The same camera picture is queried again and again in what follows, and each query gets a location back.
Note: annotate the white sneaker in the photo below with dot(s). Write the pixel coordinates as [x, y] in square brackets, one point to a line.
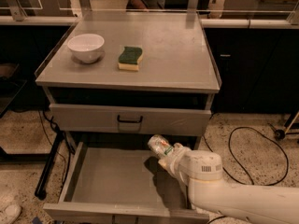
[10, 214]

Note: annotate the black wheeled cart base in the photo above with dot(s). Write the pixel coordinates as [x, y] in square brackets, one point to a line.
[290, 127]

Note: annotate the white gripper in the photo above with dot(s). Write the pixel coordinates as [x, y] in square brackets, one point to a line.
[179, 161]

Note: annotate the black table leg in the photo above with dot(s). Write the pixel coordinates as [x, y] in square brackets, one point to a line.
[40, 192]

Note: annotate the grey metal drawer cabinet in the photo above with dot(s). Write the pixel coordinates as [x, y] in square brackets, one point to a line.
[119, 78]

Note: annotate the green yellow sponge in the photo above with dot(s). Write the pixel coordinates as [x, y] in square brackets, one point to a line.
[130, 58]

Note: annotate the white horizontal rail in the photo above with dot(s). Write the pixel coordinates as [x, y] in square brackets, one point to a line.
[249, 24]

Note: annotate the open middle drawer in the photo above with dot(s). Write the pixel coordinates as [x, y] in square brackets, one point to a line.
[121, 186]

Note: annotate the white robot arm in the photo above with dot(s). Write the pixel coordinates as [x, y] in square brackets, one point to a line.
[201, 171]

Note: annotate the closed upper drawer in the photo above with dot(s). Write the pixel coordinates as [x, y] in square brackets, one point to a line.
[124, 119]

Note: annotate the white ceramic bowl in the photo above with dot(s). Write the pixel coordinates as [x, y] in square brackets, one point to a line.
[87, 48]

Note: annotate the crushed 7up can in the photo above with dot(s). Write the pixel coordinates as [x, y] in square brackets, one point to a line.
[160, 146]

